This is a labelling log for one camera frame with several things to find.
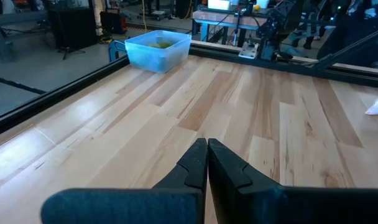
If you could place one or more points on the silver mounting plate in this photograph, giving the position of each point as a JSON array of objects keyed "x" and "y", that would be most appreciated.
[{"x": 248, "y": 51}]

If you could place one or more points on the workbench with grey legs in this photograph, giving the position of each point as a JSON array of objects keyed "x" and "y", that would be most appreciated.
[{"x": 220, "y": 18}]

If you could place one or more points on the red equipment case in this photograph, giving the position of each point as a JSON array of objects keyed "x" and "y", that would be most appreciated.
[{"x": 114, "y": 21}]

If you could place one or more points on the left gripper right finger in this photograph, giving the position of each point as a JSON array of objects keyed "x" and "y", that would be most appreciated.
[{"x": 232, "y": 186}]

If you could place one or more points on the black cabinet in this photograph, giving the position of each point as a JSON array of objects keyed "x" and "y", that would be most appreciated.
[{"x": 72, "y": 28}]

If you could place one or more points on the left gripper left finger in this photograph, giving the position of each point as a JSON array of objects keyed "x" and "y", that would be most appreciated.
[{"x": 189, "y": 174}]

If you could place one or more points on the clear plastic bin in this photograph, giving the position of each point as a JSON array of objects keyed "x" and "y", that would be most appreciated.
[{"x": 158, "y": 59}]

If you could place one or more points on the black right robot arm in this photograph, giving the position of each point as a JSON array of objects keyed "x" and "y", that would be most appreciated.
[{"x": 273, "y": 28}]

